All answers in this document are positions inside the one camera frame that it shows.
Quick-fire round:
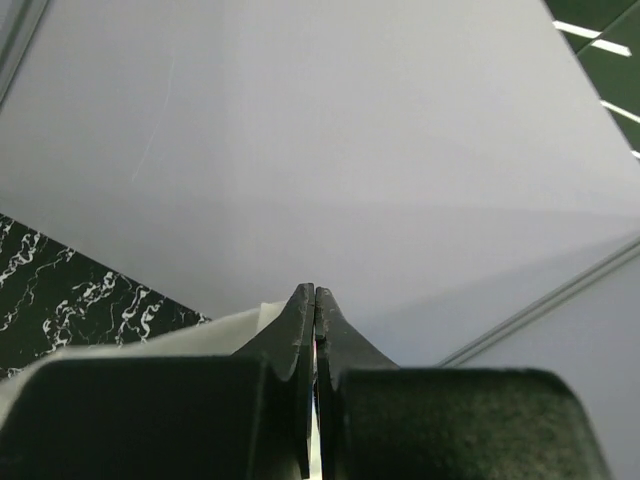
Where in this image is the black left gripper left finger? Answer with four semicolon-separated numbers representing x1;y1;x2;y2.
1;284;314;479

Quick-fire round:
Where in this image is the left aluminium corner post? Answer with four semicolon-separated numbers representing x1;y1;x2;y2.
436;238;639;367

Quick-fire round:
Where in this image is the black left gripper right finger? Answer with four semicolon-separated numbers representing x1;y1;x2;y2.
315;287;612;479

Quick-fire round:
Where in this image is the white t-shirt with print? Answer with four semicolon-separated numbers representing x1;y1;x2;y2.
0;299;291;480

